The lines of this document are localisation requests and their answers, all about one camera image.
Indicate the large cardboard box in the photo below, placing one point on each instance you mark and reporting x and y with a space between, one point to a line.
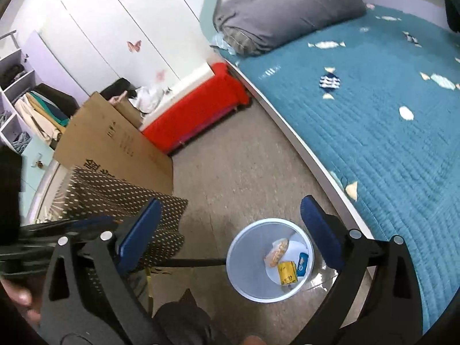
107 133

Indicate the hanging clothes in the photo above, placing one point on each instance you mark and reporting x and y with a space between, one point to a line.
39 113

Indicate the white bed frame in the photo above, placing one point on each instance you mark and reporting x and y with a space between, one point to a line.
287 133

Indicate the deep pink butterfly sticker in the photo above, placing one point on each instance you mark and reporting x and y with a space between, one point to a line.
133 46

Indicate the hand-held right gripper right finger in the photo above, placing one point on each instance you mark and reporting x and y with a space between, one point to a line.
321 233

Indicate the white wardrobe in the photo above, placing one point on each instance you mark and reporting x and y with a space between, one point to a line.
107 18

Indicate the bee shaped knob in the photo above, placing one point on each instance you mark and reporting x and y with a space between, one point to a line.
39 164

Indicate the grey folded duvet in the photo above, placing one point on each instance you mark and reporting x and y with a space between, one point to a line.
287 10

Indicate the white low platform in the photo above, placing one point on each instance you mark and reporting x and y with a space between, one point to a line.
194 77

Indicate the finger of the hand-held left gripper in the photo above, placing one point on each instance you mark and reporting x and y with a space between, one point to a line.
90 224

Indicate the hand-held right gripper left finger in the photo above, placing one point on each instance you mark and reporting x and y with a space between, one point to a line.
138 235

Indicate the white paper sheet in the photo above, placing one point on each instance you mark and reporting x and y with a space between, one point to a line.
296 247

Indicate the person's left hand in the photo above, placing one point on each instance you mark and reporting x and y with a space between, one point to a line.
22 299

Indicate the pale blue mesh wastebasket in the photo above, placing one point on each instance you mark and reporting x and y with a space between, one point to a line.
248 258

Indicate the open shelf unit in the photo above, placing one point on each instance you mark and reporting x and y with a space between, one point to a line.
14 90

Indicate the yellow packet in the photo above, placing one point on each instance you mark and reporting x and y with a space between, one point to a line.
287 274

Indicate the bread in clear wrapper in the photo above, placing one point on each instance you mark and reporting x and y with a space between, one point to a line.
277 253

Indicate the black bag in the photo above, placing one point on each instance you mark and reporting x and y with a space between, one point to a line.
115 86

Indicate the black table leg bar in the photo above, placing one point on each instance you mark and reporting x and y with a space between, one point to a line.
194 261

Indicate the blue and white packet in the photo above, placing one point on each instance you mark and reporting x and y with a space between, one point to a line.
302 264

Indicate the person's leg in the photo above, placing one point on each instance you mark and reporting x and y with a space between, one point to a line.
187 321

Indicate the pale teal cabinet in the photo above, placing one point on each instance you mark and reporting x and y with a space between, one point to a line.
34 178

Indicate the white clothing pile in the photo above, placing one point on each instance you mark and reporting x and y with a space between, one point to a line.
147 99

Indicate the round table with dotted cloth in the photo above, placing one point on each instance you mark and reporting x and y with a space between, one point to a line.
107 194

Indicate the pale pink butterfly sticker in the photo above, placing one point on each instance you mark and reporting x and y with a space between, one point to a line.
160 75

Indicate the pale blue plaid pillow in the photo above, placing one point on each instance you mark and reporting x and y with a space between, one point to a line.
222 43

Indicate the teal quilted bed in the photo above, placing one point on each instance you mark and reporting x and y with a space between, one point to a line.
377 143

